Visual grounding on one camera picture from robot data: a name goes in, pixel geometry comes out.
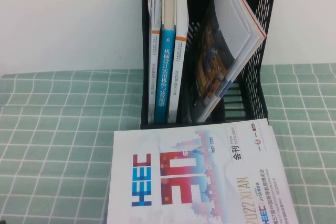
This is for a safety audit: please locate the worn white orange-band book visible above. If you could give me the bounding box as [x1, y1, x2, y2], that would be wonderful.
[147, 0, 164, 124]

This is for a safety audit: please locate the green checked tablecloth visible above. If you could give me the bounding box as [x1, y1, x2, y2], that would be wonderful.
[0, 63, 336, 224]

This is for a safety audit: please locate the black mesh book holder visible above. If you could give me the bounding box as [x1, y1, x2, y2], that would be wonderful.
[140, 0, 275, 130]

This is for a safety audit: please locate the blue spine book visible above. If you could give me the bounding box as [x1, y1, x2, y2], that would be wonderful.
[154, 0, 178, 124]

